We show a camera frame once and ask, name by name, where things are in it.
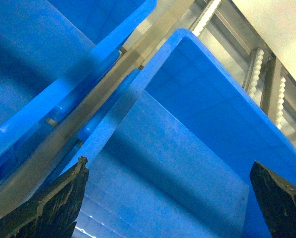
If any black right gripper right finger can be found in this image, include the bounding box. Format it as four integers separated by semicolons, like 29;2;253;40
249;161;296;238

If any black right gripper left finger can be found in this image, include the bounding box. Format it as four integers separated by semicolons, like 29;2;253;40
0;156;89;238

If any blue crate right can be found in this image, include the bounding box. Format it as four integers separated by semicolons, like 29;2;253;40
42;28;296;238

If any blue crate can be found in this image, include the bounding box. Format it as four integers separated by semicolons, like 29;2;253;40
42;28;296;238
0;0;157;183

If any blue crate centre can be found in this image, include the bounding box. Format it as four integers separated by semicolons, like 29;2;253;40
0;0;157;183

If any steel roller rack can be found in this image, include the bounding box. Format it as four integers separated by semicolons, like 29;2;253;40
0;0;296;221

